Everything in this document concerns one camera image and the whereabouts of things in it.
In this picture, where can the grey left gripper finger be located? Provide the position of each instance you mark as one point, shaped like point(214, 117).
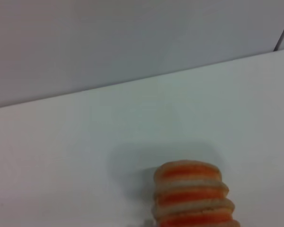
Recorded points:
point(148, 224)

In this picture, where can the orange striped bread loaf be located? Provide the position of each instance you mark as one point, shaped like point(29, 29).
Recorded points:
point(191, 196)

